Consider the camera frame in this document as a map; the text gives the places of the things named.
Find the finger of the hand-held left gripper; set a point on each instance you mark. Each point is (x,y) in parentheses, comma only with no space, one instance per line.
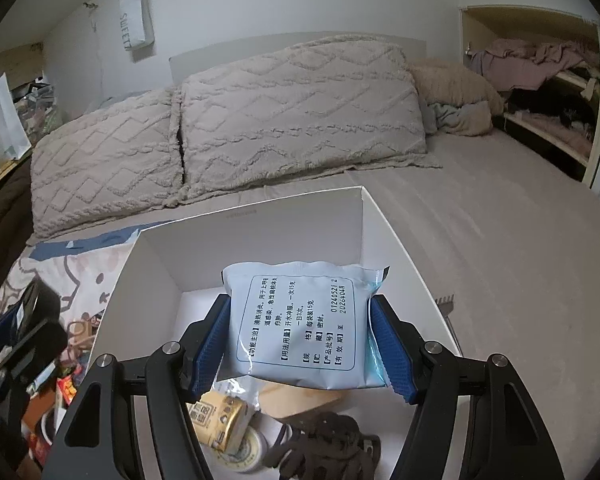
(37,302)
(35,347)

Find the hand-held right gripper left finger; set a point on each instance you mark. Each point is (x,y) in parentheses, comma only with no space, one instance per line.
(207,355)

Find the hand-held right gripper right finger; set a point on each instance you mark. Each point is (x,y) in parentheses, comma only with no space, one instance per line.
(395,355)

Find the pale blue medicine sachet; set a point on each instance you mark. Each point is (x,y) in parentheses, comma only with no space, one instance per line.
(300,325)

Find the dark brown hair claw clip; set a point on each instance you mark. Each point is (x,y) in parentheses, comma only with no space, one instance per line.
(320,445)

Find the white cardboard box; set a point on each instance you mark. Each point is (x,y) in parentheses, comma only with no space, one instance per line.
(260,245)

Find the heap of small sundries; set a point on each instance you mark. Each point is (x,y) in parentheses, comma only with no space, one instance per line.
(55,425)

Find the red packet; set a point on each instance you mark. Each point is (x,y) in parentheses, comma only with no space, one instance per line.
(69,391)

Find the yellow tissue pack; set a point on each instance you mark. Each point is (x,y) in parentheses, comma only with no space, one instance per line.
(220,417)

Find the brown cloth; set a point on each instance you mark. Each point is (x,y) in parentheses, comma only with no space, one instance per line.
(5,210)

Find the round cream tin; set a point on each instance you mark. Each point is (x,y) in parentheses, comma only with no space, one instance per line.
(250,450)

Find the beige zigzag textured pillow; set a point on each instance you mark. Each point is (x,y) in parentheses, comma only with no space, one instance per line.
(105,160)
(300,110)

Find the white paper bag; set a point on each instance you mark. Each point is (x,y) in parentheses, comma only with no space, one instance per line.
(2,120)

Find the cluttered storage pile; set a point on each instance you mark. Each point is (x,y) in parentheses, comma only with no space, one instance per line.
(37,110)

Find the pale blue cloth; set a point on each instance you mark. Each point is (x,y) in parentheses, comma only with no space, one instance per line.
(442,117)

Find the cream closet shelf unit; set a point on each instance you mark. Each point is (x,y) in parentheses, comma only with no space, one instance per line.
(555,142)

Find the beige plush blanket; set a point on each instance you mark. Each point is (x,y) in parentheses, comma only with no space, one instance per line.
(450,85)

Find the pile of dark clothes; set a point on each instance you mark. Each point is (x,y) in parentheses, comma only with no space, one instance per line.
(545,100)

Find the white hanging wall pouch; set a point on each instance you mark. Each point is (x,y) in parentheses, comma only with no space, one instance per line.
(135,20)

